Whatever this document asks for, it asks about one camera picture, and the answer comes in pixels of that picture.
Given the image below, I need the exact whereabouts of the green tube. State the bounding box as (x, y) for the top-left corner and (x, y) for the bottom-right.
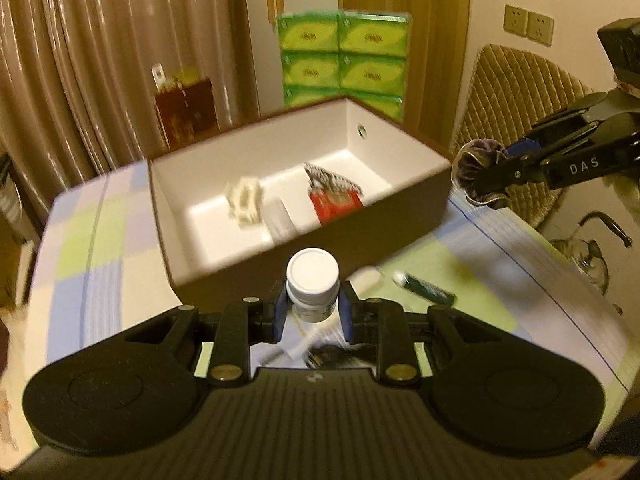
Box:
(392, 271), (456, 303)

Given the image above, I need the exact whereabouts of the red gift bag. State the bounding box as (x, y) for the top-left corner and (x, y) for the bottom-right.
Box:
(150, 62), (218, 151)

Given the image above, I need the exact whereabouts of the quilted chair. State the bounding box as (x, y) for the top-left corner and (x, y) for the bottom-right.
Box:
(450, 44), (606, 231)

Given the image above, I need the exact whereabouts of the stack of green tissue packs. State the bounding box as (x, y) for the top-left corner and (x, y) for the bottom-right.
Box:
(276, 9), (412, 123)

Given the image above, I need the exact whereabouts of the white hair claw clip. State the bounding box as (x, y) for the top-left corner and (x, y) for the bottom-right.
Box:
(225, 176), (265, 226)

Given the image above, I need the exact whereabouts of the glass teapot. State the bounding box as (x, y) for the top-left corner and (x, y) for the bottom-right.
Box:
(550, 210), (633, 296)

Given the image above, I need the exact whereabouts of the brown cardboard box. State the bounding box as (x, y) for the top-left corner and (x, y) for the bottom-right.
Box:
(147, 96), (453, 306)

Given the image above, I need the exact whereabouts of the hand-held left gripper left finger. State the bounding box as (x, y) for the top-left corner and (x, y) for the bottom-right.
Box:
(122, 292), (292, 386)

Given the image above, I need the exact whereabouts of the checked tablecloth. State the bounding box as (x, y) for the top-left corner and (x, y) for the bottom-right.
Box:
(30, 160), (636, 396)

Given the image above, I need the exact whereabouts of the leopard hair claw clip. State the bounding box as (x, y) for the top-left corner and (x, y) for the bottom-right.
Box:
(302, 161), (363, 198)

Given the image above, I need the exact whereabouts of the black cable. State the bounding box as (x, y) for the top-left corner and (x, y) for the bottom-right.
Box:
(306, 342), (373, 368)

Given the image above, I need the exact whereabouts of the beige curtain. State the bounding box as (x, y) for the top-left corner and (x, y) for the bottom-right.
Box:
(0, 0), (261, 211)

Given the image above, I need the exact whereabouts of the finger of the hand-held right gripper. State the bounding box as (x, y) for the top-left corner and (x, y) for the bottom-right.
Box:
(473, 147), (552, 204)
(505, 91), (611, 161)

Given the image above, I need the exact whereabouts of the white handled brush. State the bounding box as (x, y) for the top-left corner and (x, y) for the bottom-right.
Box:
(260, 266), (385, 363)

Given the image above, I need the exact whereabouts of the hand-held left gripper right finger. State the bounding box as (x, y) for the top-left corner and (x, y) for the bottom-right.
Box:
(338, 294), (521, 386)

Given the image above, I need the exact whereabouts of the clear floss pick box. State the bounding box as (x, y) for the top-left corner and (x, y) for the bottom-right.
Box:
(262, 199), (300, 241)

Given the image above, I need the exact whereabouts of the beige wall socket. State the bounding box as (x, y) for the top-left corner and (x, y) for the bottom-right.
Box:
(502, 4), (530, 38)
(527, 10), (556, 46)

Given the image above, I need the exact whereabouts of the red candy packet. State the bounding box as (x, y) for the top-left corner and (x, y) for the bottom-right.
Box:
(307, 187), (363, 225)

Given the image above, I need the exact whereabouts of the dark velvet scrunchie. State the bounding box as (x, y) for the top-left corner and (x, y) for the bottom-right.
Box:
(450, 139), (511, 210)

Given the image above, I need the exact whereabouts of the white pill bottle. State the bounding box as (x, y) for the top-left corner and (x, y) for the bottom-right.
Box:
(286, 247), (342, 325)

